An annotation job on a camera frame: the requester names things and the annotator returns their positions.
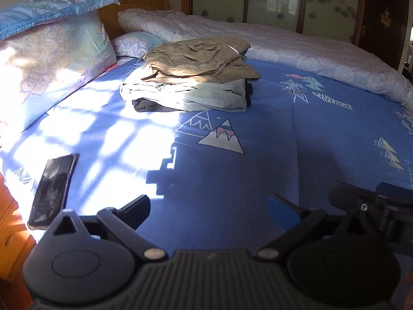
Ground brown linen pants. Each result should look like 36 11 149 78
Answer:
140 37 260 83

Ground person's right hand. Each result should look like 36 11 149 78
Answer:
401 269 413 310

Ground black smartphone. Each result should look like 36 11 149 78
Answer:
27 153 78 230

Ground blue patterned bed sheet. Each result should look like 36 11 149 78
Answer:
1 59 412 253

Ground wooden bedside table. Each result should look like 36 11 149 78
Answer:
1 179 35 309

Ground light green folded garment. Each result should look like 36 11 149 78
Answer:
120 74 248 112

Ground black folded garment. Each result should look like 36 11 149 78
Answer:
244 80 253 107

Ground white pink quilt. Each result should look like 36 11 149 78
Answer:
118 9 412 111

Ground small blue floral pillow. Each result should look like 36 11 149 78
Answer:
111 32 164 58

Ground dark wooden cabinet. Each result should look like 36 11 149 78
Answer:
358 0 409 70

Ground wooden frosted glass wardrobe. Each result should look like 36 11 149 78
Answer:
181 0 364 45

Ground wooden headboard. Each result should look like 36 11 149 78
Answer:
97 0 172 41

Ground blue quilted pillow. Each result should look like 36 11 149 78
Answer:
1 0 120 41

